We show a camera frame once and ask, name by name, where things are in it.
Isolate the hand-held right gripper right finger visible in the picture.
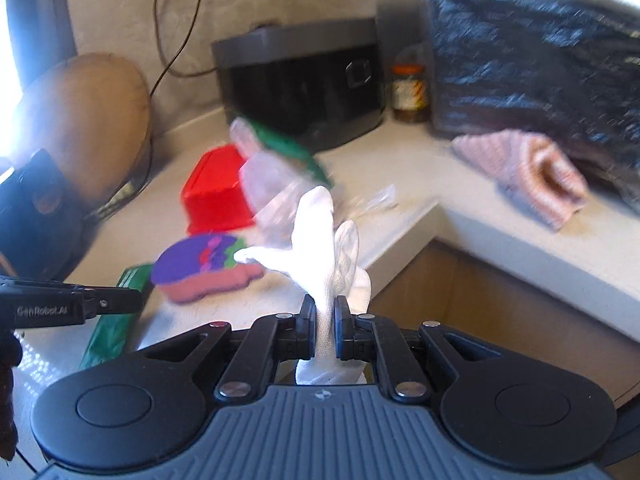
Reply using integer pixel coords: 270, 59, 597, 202
333, 295, 503, 403

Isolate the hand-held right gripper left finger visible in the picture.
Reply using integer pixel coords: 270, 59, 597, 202
142, 294, 317, 401

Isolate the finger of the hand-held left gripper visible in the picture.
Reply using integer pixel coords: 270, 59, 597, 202
82, 285, 145, 317

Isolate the green sachet packet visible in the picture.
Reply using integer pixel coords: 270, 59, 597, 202
250, 120, 335, 188
80, 265, 153, 368

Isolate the white cloth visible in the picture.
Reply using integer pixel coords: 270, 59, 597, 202
234, 185, 373, 386

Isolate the red plastic container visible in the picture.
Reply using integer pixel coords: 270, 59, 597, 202
181, 144, 258, 237

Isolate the purple and orange sponge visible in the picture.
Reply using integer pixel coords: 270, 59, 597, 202
151, 233, 265, 306

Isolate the dark blue rice cooker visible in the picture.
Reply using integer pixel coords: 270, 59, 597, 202
0, 147, 101, 281

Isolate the small clear plastic wrapper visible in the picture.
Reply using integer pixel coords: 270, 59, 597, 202
350, 185, 399, 217

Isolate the wooden cabinet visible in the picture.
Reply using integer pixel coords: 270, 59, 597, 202
370, 240, 640, 411

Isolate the round wooden cutting board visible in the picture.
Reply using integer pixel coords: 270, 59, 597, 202
12, 52, 153, 201

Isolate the black kitchen appliance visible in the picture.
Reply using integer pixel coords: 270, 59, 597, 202
211, 17, 387, 153

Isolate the glass jar of pickles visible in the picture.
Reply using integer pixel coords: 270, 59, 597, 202
390, 45, 432, 124

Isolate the pink striped cloth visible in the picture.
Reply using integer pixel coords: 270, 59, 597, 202
451, 129, 590, 232

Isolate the black garbage bag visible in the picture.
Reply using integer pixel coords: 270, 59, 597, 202
420, 0, 640, 186

